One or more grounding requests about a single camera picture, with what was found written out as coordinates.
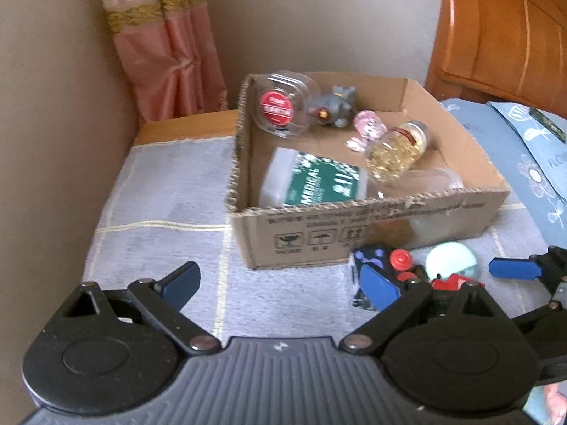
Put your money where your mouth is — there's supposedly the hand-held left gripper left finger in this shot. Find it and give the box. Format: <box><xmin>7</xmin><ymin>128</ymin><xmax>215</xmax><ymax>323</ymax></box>
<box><xmin>62</xmin><ymin>261</ymin><xmax>222</xmax><ymax>356</ymax></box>

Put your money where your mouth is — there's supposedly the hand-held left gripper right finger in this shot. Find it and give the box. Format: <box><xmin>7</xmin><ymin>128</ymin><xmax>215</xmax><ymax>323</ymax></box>
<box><xmin>340</xmin><ymin>263</ymin><xmax>511</xmax><ymax>357</ymax></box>

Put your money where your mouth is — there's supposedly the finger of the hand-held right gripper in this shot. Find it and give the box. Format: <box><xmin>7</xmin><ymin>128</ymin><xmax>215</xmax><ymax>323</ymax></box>
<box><xmin>488</xmin><ymin>245</ymin><xmax>567</xmax><ymax>302</ymax></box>
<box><xmin>509</xmin><ymin>299</ymin><xmax>567</xmax><ymax>359</ymax></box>

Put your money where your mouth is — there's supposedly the black cube with blue print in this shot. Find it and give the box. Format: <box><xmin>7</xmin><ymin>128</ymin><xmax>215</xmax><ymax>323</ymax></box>
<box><xmin>350</xmin><ymin>244</ymin><xmax>400</xmax><ymax>311</ymax></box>

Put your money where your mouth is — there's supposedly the red toy train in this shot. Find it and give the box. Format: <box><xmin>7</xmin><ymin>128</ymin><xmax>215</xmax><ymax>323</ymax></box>
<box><xmin>389</xmin><ymin>248</ymin><xmax>486</xmax><ymax>294</ymax></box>

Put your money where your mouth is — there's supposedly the pale green ball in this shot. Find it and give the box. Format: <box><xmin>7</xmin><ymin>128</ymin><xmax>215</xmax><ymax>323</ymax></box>
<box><xmin>425</xmin><ymin>241</ymin><xmax>479</xmax><ymax>278</ymax></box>

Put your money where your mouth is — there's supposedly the cardboard box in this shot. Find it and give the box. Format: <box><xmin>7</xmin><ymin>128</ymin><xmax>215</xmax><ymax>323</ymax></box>
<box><xmin>226</xmin><ymin>72</ymin><xmax>511</xmax><ymax>270</ymax></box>

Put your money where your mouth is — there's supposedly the clear plastic jar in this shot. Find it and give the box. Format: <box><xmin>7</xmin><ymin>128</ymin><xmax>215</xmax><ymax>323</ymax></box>
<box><xmin>376</xmin><ymin>167</ymin><xmax>464</xmax><ymax>200</ymax></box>

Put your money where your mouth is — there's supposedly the white swab box green label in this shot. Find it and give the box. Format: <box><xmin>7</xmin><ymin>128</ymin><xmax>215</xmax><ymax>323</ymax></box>
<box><xmin>258</xmin><ymin>147</ymin><xmax>369</xmax><ymax>208</ymax></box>

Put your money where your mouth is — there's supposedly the capsule bottle with gold cap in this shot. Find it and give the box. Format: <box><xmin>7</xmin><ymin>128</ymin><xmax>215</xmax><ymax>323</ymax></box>
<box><xmin>364</xmin><ymin>120</ymin><xmax>432</xmax><ymax>183</ymax></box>

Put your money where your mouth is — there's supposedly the pink clear plastic box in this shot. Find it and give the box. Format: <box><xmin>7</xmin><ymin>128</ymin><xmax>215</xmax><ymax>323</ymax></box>
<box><xmin>347</xmin><ymin>110</ymin><xmax>389</xmax><ymax>152</ymax></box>

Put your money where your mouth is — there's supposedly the grey animal toy figure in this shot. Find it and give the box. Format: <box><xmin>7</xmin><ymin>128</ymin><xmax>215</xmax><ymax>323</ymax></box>
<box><xmin>308</xmin><ymin>86</ymin><xmax>358</xmax><ymax>129</ymax></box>

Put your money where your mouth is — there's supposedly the clear round box red label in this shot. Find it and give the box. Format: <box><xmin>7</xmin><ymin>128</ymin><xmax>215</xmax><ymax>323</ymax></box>
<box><xmin>250</xmin><ymin>71</ymin><xmax>319</xmax><ymax>138</ymax></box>

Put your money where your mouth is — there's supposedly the plaid towel blanket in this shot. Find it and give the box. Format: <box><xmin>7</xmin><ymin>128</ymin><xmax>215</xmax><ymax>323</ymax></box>
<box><xmin>83</xmin><ymin>135</ymin><xmax>567</xmax><ymax>342</ymax></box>

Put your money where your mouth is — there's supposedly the blue floral pillow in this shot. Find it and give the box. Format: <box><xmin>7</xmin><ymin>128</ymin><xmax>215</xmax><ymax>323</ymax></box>
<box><xmin>487</xmin><ymin>101</ymin><xmax>567</xmax><ymax>231</ymax></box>

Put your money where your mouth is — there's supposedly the blue floral bed sheet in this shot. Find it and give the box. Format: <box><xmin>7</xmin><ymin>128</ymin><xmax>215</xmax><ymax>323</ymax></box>
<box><xmin>438</xmin><ymin>97</ymin><xmax>567</xmax><ymax>249</ymax></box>

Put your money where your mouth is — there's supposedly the wooden bedside table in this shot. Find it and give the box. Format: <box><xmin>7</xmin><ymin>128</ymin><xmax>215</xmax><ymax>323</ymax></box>
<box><xmin>133</xmin><ymin>110</ymin><xmax>240</xmax><ymax>146</ymax></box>

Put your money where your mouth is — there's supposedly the pink curtain with gold band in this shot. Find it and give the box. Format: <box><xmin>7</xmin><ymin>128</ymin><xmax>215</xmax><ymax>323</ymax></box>
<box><xmin>96</xmin><ymin>0</ymin><xmax>229</xmax><ymax>127</ymax></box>

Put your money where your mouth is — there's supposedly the wooden bed headboard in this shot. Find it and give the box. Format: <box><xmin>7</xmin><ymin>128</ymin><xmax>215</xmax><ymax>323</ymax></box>
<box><xmin>424</xmin><ymin>0</ymin><xmax>567</xmax><ymax>121</ymax></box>

